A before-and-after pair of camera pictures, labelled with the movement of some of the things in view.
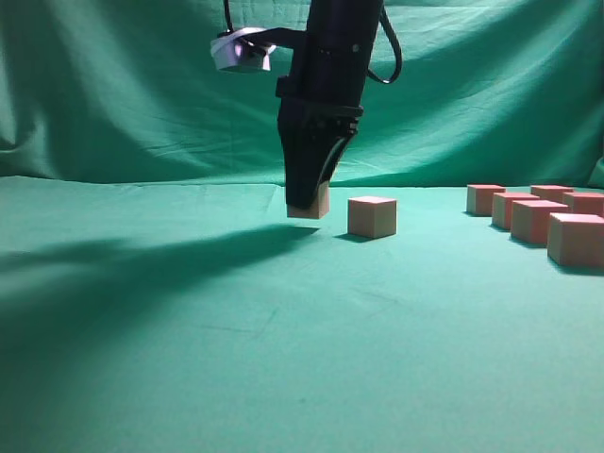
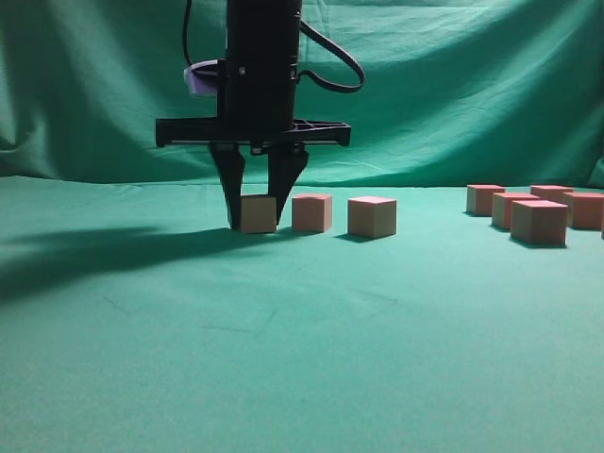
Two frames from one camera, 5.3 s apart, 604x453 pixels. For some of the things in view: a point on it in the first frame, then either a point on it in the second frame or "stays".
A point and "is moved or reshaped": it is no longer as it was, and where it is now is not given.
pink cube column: [551, 192] stays
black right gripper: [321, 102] to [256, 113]
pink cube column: [529, 220] stays
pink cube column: [584, 203] stays
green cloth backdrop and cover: [155, 297] stays
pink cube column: [502, 208] stays
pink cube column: [576, 240] to [259, 214]
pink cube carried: [319, 208] is moved or reshaped
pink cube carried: [371, 216] stays
